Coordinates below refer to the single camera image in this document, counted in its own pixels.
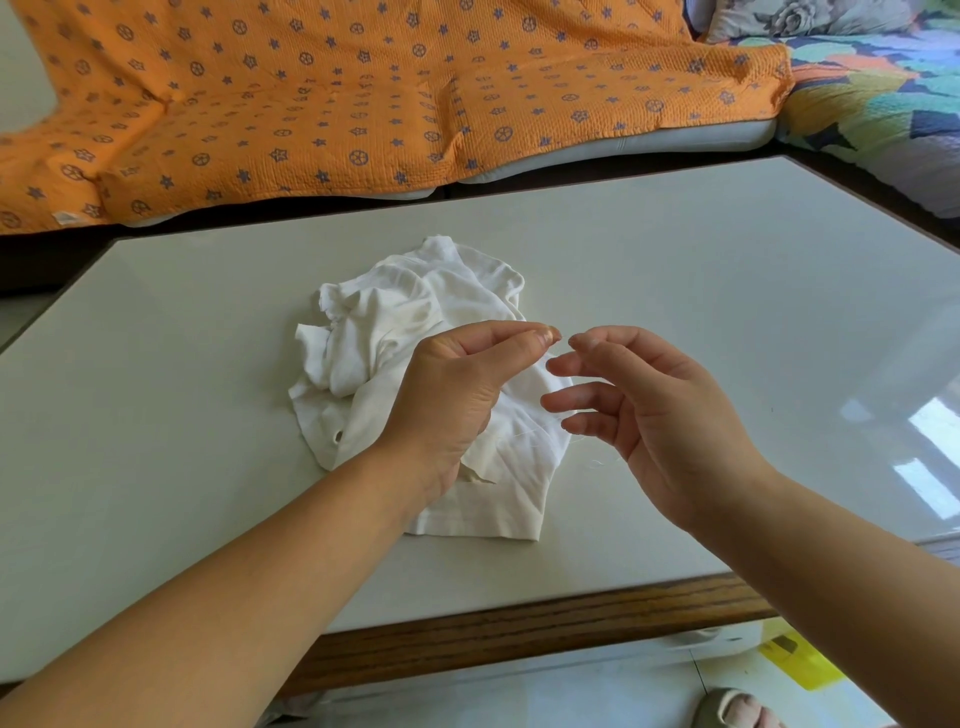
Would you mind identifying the beige slipper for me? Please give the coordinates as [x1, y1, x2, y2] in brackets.
[690, 686, 785, 728]

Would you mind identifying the grey floral pillow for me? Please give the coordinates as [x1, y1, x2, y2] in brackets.
[686, 0, 931, 44]

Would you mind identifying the white crumpled cloth garment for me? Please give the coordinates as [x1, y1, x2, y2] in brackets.
[288, 234, 575, 543]

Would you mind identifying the person's right hand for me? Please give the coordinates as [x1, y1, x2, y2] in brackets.
[540, 325, 777, 535]

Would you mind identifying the person's left hand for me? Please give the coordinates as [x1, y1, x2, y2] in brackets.
[378, 320, 564, 502]

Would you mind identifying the wooden framed table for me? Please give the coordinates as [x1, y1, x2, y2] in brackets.
[0, 155, 960, 700]

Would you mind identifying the person's right forearm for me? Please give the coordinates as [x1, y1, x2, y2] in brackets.
[686, 461, 960, 728]

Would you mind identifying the yellow plastic packet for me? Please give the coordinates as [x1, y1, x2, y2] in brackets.
[757, 618, 846, 692]

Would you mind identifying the orange star print blanket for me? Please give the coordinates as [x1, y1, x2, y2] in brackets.
[0, 0, 796, 236]

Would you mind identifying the person's foot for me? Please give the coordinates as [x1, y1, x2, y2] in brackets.
[718, 693, 781, 728]

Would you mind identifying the person's left forearm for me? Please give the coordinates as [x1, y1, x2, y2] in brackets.
[0, 438, 451, 728]

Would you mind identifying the colourful patchwork quilt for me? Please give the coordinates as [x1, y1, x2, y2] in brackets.
[738, 15, 960, 220]

